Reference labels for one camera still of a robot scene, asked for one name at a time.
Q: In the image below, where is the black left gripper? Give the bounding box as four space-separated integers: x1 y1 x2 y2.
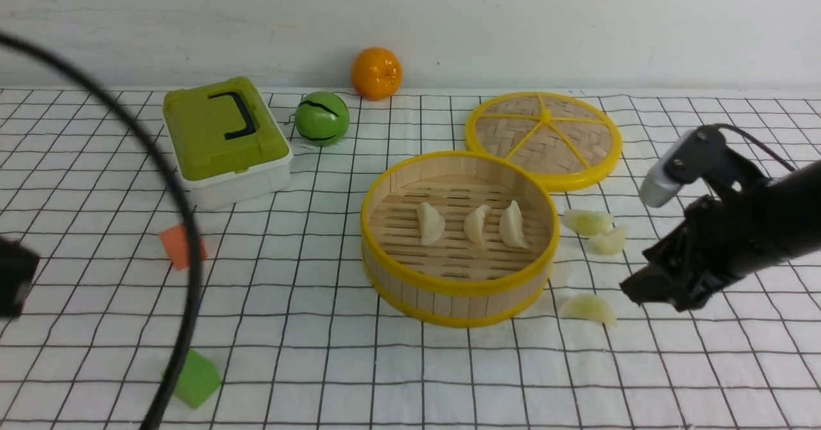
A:
1 237 40 319

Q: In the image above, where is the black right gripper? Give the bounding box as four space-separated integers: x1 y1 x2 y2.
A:
620 198 770 313

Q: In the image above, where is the greenish dumpling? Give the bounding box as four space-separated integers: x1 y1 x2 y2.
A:
588 225 627 255
562 209 614 237
557 293 618 327

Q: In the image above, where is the white dumpling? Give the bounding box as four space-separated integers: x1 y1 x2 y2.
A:
416 202 446 246
463 204 491 250
499 200 529 249

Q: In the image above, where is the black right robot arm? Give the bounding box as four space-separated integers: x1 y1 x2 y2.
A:
620 160 820 312

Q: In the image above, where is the yellow rim bamboo steamer lid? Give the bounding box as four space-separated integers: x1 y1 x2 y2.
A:
464 91 623 191

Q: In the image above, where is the yellow rim bamboo steamer tray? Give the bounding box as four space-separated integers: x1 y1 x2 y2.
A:
360 150 558 328

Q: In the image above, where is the orange foam cube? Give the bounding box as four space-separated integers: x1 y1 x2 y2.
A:
159 223 190 270

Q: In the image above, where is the green foam cube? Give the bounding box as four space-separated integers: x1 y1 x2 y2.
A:
172 348 222 409

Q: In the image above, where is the green lid white box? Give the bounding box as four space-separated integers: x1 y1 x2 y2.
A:
162 76 293 211

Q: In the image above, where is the white black grid tablecloth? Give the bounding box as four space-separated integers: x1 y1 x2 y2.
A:
1 88 820 429

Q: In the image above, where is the green watermelon toy ball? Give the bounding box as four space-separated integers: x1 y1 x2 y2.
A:
295 91 351 146

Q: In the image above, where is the orange toy fruit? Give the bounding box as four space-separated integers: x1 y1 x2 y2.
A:
351 47 403 101

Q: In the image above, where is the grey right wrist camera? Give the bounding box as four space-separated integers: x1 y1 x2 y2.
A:
639 124 768 208

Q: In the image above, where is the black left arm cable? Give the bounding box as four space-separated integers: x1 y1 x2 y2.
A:
0 32 205 430

